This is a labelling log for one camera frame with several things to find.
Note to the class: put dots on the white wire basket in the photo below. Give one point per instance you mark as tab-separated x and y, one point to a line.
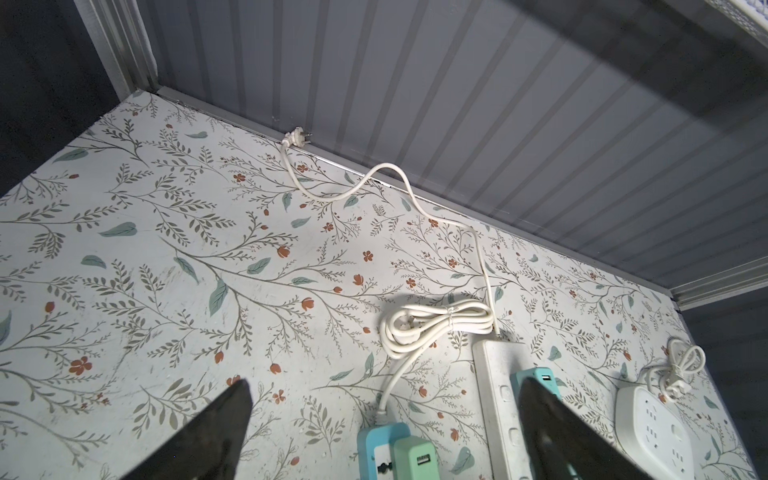
750	15

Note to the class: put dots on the teal plug adapter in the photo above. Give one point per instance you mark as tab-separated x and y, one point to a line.
543	375

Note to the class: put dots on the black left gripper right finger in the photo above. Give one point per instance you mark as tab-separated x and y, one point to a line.
561	446

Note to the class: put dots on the blue power strip with USB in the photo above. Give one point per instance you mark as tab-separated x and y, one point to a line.
376	450

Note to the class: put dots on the long white multicolour power strip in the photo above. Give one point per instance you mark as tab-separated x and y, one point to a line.
495	363

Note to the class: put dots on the green two-tone plug adapter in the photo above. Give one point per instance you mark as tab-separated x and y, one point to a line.
415	458

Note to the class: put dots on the white square power socket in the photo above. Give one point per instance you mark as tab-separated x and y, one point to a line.
652	436

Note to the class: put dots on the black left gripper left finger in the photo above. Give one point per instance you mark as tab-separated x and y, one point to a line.
207	447

